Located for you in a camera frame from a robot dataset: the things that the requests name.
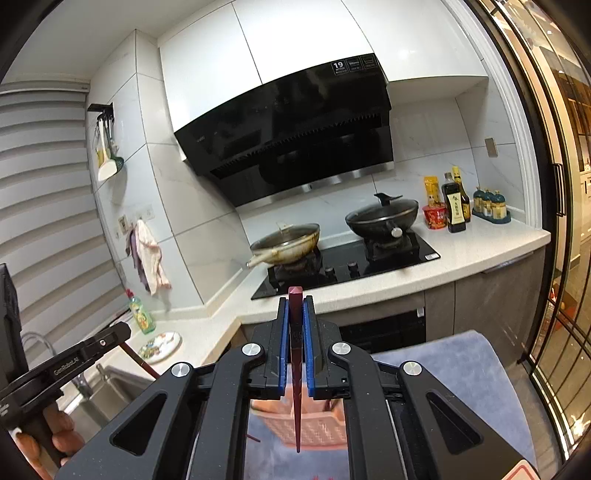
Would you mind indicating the white hanging spatula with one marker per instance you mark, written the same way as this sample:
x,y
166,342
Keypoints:
x,y
108,168

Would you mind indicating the white hanging towel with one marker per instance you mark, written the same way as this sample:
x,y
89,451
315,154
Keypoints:
x,y
150,258

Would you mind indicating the grey hanging cloth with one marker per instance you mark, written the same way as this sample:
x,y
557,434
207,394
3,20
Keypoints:
x,y
134,249

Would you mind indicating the grey base cabinet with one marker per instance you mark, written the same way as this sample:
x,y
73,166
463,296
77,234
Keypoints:
x,y
485,300

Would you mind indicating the steel faucet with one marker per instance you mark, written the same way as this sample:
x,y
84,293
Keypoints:
x,y
85,383

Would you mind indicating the steel sink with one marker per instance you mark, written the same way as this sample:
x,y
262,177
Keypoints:
x,y
111,392

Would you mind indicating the black range hood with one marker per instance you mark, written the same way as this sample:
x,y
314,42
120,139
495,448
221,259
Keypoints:
x,y
286,138

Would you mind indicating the large dark soy sauce bottle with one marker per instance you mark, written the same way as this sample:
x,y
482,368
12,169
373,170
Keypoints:
x,y
455,212

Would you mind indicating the red instant noodle cup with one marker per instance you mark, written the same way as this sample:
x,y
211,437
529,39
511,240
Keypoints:
x,y
434,218

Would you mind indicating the white kitchen countertop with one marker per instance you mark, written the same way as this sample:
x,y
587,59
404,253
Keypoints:
x,y
485,249

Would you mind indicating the dark red chopstick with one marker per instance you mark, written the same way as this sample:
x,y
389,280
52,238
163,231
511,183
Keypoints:
x,y
296,323
138,362

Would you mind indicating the black framed glass door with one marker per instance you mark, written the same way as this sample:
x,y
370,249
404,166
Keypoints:
x,y
554,277

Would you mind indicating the black wok with lid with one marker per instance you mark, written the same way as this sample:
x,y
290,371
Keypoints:
x,y
378,221

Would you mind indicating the white window blind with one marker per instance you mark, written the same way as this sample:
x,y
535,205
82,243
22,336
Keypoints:
x,y
51,207

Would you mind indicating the black wall hook rail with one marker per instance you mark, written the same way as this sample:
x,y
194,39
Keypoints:
x,y
101,108

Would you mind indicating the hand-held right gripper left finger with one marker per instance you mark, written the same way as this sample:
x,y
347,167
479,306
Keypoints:
x,y
282,350

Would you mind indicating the blue-grey plush blanket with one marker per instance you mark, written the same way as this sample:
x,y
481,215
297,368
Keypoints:
x,y
461,360

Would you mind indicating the grey wall socket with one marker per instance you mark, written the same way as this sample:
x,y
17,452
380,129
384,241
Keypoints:
x,y
491,147

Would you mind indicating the white wall socket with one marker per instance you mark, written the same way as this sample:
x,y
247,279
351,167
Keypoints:
x,y
147,213

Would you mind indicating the green dish soap bottle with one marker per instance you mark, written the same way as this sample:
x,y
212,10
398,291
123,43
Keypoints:
x,y
142,316

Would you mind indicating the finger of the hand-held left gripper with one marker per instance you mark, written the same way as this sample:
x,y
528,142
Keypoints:
x,y
111,337

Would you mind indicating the beige wok with lid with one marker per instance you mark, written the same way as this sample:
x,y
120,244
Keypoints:
x,y
286,244

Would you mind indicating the yellow seasoning packet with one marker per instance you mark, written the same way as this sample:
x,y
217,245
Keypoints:
x,y
431,191

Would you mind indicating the white wall cabinet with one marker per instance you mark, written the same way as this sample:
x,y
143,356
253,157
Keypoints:
x,y
277,37

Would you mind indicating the person's left hand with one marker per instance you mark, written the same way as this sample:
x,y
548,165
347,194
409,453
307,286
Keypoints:
x,y
69,443

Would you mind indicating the slim dark sauce bottle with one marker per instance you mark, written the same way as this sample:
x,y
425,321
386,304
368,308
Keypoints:
x,y
465,205

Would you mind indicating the black gas stove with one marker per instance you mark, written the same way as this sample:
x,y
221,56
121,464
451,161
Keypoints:
x,y
341,272

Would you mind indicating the green hanging ladle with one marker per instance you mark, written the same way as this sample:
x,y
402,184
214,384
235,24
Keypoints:
x,y
119,162

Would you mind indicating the green spice jar tray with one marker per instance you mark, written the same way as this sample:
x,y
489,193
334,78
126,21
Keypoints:
x,y
496,219

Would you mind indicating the pink perforated utensil holder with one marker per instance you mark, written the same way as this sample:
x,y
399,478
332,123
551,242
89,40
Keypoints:
x,y
318,429

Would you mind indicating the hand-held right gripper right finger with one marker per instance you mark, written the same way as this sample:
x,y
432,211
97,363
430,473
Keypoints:
x,y
308,350

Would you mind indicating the green lidded spice jar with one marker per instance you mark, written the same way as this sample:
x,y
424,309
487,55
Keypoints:
x,y
478,201
499,205
488,203

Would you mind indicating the floral plate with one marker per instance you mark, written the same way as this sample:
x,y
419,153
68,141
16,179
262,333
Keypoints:
x,y
159,346

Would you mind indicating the black built-in oven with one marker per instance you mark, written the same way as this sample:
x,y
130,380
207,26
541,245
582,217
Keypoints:
x,y
392,330

